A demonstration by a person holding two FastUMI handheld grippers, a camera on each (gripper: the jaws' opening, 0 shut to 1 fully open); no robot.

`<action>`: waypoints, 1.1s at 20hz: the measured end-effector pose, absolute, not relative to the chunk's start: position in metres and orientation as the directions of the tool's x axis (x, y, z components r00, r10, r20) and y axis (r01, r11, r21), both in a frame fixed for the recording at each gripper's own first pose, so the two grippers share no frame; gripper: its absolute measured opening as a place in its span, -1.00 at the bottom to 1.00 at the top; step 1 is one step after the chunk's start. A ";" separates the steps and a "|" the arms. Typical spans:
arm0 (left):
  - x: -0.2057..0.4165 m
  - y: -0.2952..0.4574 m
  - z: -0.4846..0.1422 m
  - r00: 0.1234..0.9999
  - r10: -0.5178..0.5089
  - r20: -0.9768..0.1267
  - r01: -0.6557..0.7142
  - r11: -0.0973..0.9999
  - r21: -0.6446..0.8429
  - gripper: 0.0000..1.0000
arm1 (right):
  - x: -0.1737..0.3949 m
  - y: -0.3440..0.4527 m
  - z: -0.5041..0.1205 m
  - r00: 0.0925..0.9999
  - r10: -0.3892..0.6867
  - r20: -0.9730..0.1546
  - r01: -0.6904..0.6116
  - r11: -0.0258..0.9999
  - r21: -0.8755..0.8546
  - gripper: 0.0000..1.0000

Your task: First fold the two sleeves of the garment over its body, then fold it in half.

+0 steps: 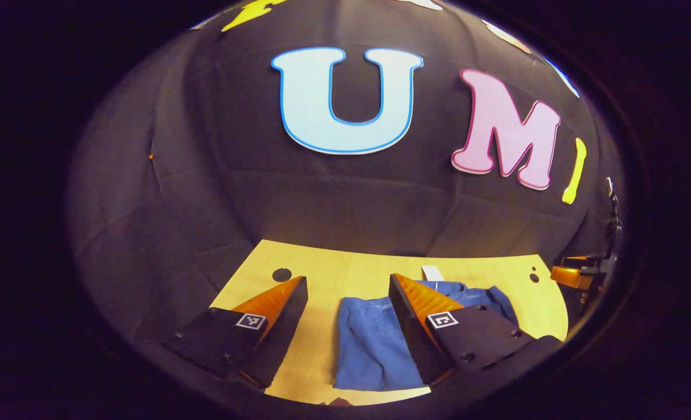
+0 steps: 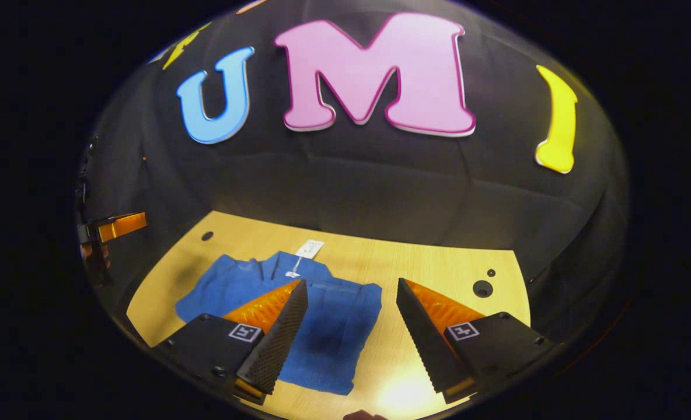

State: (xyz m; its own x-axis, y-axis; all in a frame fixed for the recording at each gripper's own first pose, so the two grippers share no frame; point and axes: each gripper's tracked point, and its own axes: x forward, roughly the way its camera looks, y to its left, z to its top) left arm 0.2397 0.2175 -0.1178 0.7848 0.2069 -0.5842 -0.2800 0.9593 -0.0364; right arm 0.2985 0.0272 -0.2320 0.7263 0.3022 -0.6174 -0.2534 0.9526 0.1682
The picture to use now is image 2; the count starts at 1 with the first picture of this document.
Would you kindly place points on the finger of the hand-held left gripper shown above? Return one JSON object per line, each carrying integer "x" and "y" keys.
{"x": 121, "y": 226}

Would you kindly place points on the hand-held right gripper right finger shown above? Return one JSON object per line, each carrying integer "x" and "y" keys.
{"x": 424, "y": 338}

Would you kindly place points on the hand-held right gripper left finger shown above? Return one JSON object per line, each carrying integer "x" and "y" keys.
{"x": 278, "y": 338}

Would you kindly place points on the blue button-up shirt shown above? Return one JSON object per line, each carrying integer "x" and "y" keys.
{"x": 334, "y": 326}

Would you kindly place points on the black backdrop cloth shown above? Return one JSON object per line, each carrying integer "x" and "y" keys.
{"x": 351, "y": 175}

